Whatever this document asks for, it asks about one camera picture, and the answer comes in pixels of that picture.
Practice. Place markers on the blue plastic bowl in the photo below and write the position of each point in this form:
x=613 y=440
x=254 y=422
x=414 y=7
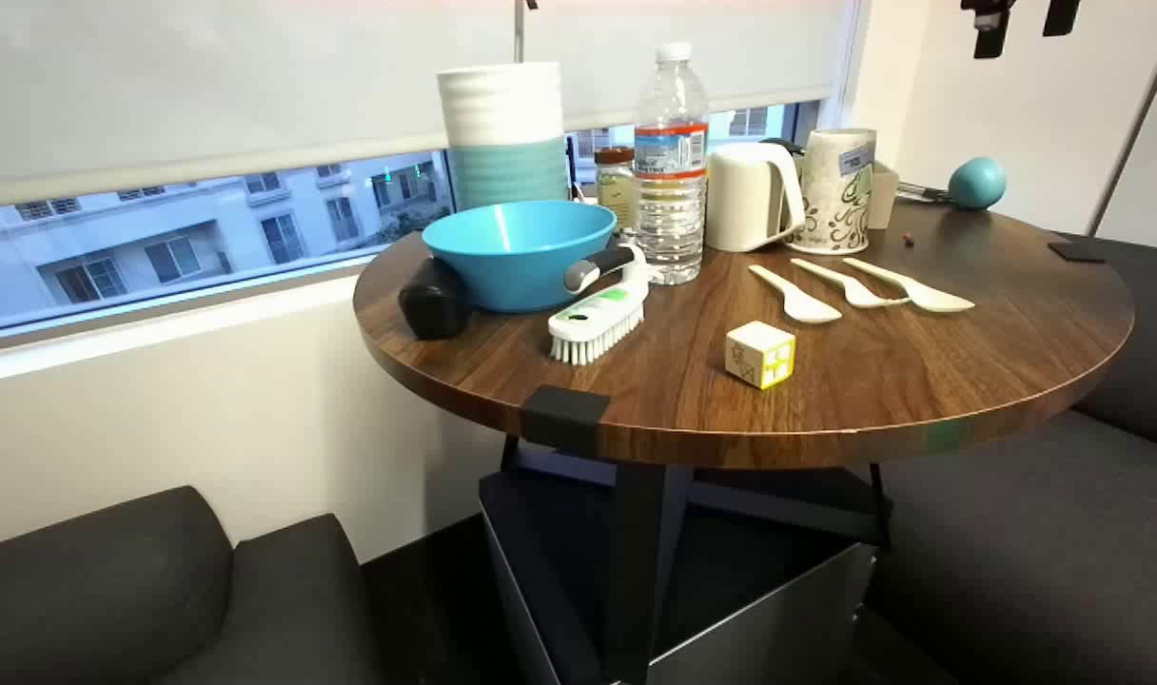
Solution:
x=514 y=258

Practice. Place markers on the yellow and white cube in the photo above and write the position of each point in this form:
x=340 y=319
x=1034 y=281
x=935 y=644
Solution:
x=759 y=353

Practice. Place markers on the thin metal pole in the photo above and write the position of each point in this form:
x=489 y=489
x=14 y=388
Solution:
x=1141 y=137

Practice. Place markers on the small glass jar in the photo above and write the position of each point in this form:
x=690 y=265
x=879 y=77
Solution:
x=617 y=192

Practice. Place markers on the black tape patch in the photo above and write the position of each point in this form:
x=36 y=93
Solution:
x=1080 y=251
x=565 y=419

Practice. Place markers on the small grey flat object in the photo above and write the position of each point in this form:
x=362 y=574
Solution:
x=920 y=194

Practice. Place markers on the white scrub brush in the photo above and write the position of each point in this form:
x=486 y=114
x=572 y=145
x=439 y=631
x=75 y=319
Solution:
x=594 y=327

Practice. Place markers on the black rounded object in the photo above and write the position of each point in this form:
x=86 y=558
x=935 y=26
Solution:
x=432 y=301

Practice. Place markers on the teal ball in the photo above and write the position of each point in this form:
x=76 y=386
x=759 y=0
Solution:
x=975 y=182

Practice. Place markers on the window glass pane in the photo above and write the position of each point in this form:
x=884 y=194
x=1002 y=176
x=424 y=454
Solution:
x=160 y=249

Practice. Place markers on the dark grey sofa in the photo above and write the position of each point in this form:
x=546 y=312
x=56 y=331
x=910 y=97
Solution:
x=108 y=594
x=1048 y=545

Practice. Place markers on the white plastic fork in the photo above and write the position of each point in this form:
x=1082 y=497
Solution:
x=851 y=291

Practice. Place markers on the white roller blind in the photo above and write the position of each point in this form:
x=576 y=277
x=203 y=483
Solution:
x=223 y=77

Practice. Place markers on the small beige cup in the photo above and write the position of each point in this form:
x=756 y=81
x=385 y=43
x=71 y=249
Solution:
x=879 y=194

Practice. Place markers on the clear plastic water bottle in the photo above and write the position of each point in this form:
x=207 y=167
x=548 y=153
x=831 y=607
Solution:
x=670 y=192

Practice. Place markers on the wooden spoon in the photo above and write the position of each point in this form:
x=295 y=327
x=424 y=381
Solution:
x=802 y=301

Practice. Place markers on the white and teal canister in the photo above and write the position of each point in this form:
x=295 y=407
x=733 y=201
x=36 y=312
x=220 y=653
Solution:
x=503 y=128

